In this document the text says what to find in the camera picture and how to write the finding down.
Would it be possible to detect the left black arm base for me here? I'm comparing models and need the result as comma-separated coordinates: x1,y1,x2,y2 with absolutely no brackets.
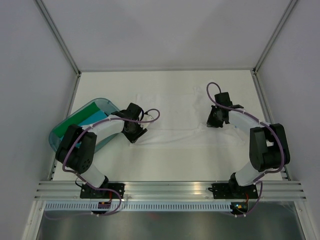
80,182,125,200

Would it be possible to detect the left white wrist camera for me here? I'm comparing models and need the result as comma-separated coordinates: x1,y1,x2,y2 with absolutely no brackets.
142,113,155,124

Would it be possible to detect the purple cable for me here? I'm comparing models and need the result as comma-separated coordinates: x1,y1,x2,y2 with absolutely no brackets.
206,81,286,218
44,108,161,221

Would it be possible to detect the rolled blue t shirt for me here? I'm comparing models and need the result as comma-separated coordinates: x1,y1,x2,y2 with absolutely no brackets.
77,110,110,152

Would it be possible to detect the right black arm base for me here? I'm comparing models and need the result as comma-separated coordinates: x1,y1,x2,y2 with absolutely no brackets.
208,183,258,200

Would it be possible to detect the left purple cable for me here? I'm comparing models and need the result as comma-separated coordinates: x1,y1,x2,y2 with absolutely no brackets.
44,108,161,221

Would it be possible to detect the right aluminium frame post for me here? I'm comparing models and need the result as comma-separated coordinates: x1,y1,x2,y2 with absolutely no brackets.
252,0,299,76

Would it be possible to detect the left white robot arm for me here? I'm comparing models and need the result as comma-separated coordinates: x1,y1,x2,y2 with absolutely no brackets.
55,103,148,198

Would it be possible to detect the aluminium frame post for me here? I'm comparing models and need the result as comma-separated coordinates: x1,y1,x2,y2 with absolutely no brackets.
252,0,299,76
33,0,81,77

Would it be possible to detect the rolled green t shirt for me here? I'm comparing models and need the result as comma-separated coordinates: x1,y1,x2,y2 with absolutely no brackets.
52,101,100,138

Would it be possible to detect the white slotted cable duct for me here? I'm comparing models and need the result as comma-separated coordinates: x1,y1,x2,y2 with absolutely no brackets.
44,201,232,212

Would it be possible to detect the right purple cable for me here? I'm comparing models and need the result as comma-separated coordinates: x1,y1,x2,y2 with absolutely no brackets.
206,81,286,218

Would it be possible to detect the aluminium mounting rail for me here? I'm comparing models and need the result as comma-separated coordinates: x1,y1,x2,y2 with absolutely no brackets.
34,180,307,202

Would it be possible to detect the white t shirt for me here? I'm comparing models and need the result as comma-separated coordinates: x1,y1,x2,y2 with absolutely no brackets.
135,85,246,148

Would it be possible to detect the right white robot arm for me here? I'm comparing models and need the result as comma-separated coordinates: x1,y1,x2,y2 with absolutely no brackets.
206,92,291,198

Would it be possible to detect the left aluminium frame post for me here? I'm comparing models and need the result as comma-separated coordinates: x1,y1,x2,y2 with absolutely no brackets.
33,0,81,77

